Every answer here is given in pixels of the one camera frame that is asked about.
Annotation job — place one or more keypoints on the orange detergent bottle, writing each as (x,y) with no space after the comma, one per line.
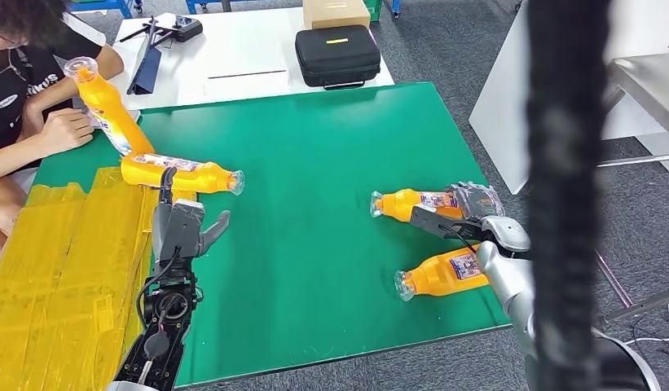
(404,204)
(172,175)
(110,116)
(436,275)

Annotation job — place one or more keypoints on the white panel board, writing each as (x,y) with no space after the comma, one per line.
(501,108)

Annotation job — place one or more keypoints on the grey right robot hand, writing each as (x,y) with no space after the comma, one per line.
(477,201)

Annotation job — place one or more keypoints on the black carrying case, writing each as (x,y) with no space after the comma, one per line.
(338,56)

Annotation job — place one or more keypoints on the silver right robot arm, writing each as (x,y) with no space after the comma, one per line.
(504,280)

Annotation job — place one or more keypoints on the black remote controller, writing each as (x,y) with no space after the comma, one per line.
(185,28)

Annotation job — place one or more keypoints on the yellow tape sheet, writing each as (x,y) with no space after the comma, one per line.
(48,291)

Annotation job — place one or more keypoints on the blue metal frame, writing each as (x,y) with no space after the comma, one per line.
(107,5)
(207,4)

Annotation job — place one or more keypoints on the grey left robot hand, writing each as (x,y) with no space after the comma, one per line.
(183,232)

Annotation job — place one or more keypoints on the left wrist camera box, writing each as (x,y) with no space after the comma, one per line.
(188,226)

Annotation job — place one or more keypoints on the cardboard box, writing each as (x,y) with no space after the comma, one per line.
(335,13)

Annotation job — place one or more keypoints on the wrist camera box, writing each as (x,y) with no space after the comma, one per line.
(188,226)
(436,224)

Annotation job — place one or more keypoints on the dark blue tablet stand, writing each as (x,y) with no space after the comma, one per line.
(146,70)

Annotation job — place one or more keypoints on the thin black strip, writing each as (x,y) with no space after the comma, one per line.
(249,74)

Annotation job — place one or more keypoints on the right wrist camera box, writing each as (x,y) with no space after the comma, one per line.
(436,224)

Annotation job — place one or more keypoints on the white table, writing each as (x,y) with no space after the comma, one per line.
(237,48)

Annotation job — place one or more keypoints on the stainless steel table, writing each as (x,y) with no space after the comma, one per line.
(650,86)

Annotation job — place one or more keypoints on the person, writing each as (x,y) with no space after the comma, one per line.
(10,97)

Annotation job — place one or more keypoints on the green plastic crate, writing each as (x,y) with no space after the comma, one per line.
(373,8)

